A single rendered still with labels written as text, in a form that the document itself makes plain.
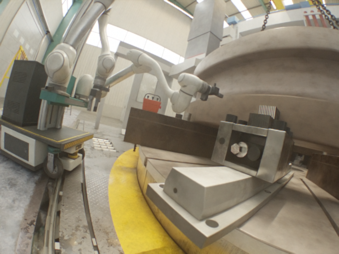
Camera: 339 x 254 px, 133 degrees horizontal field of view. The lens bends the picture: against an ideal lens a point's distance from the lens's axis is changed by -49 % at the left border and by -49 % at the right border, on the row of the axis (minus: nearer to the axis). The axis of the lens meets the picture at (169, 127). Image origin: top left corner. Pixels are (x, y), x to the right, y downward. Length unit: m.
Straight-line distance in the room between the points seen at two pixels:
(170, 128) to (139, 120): 0.34
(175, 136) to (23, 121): 1.50
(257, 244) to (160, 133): 1.37
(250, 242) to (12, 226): 0.96
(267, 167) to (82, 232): 0.88
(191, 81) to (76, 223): 1.06
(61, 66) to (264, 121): 1.08
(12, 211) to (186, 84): 1.26
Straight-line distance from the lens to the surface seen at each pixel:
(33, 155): 1.19
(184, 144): 1.66
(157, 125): 1.57
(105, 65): 0.91
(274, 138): 0.65
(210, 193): 0.41
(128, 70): 1.43
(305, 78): 1.28
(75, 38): 0.99
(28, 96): 1.33
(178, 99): 0.99
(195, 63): 4.17
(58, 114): 1.52
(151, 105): 1.57
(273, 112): 0.90
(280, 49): 1.29
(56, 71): 0.88
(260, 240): 0.55
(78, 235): 0.79
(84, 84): 1.51
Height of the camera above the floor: 0.59
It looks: 1 degrees down
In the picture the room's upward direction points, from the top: 13 degrees clockwise
